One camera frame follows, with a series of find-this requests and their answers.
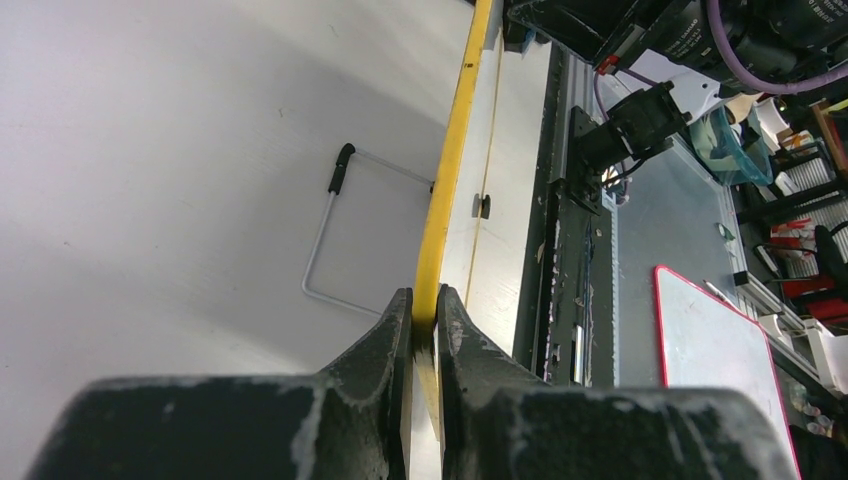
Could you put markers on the pink framed whiteboard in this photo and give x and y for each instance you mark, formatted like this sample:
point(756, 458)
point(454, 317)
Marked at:
point(704, 342)

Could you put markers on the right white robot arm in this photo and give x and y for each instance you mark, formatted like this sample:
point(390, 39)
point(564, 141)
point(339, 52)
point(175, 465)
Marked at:
point(633, 74)

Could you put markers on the wire whiteboard stand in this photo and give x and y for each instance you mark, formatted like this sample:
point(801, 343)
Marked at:
point(367, 241)

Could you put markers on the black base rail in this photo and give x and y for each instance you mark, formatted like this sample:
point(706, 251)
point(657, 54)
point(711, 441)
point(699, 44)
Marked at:
point(567, 312)

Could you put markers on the yellow framed whiteboard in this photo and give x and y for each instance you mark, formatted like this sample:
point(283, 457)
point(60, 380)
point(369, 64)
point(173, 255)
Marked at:
point(477, 221)

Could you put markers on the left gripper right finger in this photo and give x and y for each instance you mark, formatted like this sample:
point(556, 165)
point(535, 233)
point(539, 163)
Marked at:
point(500, 421)

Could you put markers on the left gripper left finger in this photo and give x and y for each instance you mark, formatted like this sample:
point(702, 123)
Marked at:
point(349, 420)

